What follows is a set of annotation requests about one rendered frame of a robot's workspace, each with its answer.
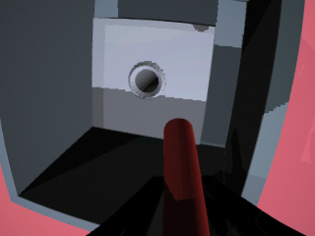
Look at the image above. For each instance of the dark grey open box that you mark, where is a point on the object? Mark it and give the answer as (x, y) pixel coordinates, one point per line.
(55, 162)

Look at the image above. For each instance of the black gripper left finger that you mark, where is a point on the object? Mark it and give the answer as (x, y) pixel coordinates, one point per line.
(140, 216)

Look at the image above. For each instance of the light grey plate with hole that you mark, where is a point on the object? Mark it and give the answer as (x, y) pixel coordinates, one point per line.
(126, 94)

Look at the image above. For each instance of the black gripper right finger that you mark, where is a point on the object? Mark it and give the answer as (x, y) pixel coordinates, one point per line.
(230, 215)

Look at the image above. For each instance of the dark red peg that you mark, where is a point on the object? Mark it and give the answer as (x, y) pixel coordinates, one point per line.
(184, 202)

